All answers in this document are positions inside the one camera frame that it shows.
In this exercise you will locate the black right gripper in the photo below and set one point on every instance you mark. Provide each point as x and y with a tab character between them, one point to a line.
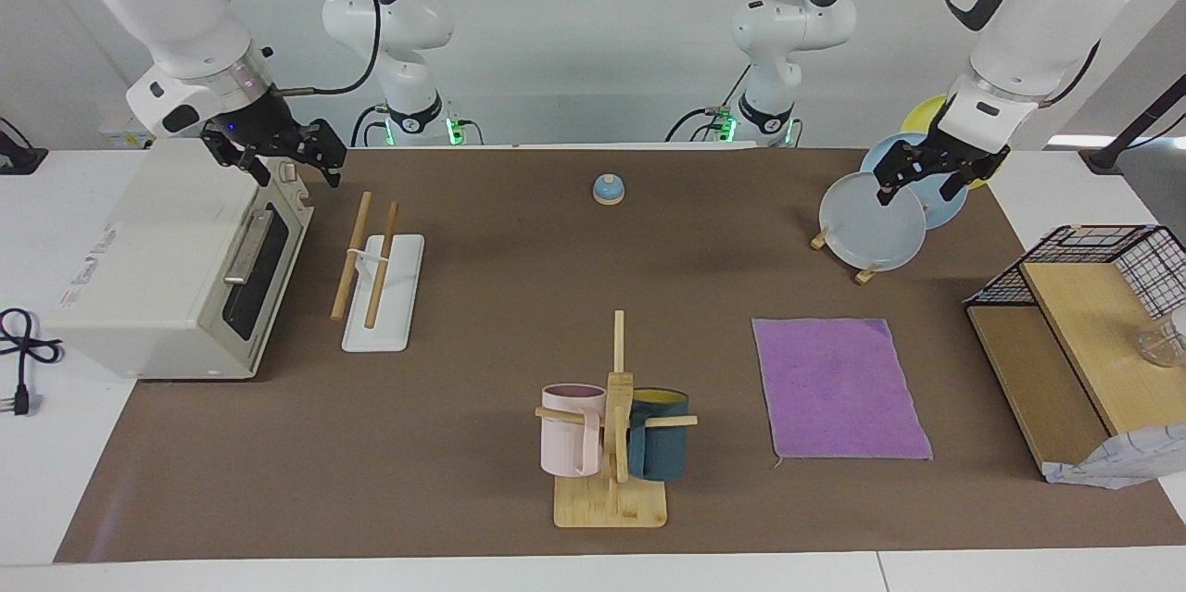
269	133

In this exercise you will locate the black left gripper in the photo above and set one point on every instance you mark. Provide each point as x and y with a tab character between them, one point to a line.
945	152

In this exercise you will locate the purple and grey towel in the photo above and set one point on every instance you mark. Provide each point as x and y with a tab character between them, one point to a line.
834	388

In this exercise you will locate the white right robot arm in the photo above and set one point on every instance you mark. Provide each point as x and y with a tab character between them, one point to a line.
167	8

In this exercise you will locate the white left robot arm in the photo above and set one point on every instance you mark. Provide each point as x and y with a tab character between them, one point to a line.
1038	18

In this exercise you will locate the wooden plate rack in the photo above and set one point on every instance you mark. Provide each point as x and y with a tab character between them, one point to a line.
866	275

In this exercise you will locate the white and wooden towel rack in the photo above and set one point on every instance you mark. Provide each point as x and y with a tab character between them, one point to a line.
389	305

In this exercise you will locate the light blue plate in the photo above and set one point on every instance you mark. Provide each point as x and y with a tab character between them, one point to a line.
940	213

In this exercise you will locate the yellow plate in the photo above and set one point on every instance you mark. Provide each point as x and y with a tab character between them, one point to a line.
922	117

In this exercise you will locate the grey plate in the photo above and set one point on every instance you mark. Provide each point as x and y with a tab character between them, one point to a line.
871	231

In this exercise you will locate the white toaster oven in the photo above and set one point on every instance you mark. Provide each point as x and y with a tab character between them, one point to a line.
157	258

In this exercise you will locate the white power box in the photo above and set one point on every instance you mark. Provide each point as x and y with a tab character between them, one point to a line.
125	140

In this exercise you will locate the black stand pole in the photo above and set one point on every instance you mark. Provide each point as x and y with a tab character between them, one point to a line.
1107	155

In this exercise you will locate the wooden step shelf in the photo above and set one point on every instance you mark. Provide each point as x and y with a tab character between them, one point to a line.
1038	370

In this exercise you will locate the clear glass cup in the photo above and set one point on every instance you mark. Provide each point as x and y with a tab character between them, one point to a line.
1163	346

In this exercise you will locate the blue service bell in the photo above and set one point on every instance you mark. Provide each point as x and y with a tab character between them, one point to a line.
609	192

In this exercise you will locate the brown table mat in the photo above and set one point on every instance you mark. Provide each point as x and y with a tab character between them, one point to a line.
463	444

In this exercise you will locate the white crumpled cloth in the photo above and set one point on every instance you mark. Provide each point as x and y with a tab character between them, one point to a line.
1130	464

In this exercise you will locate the dark teal mug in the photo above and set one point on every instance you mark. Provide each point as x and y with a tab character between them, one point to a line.
662	453

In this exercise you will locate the pink mug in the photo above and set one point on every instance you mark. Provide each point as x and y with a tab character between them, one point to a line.
561	444

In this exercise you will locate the wooden mug tree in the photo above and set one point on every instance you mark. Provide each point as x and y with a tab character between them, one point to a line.
639	509

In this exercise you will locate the black clamp mount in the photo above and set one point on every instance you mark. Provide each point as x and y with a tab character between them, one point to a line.
18	161

